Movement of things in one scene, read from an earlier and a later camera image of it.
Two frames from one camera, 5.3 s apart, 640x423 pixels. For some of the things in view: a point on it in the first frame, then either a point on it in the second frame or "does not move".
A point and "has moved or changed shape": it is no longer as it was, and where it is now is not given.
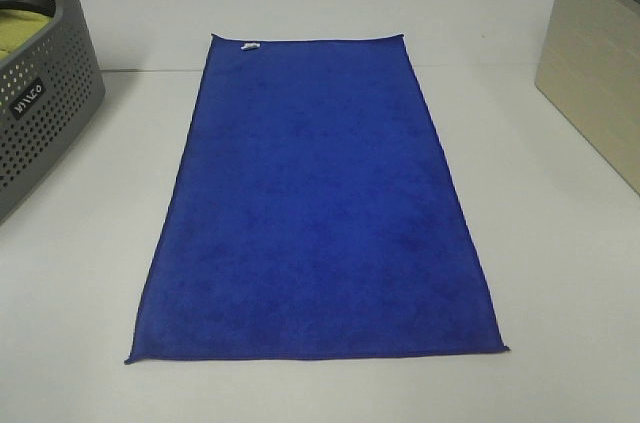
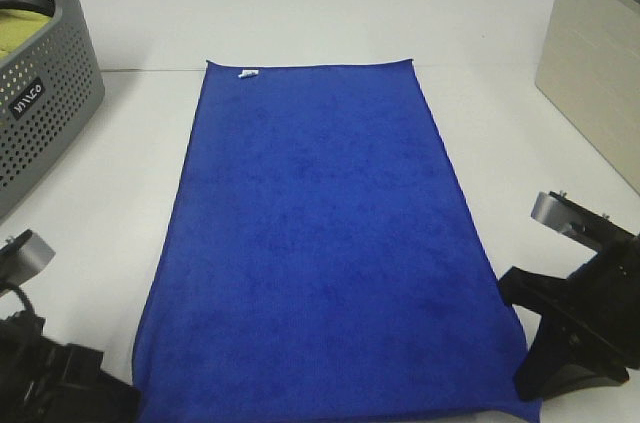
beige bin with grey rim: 590,55 does not move
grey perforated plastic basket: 49,89 does not move
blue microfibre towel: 310,212 has moved or changed shape
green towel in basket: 17,26 does not move
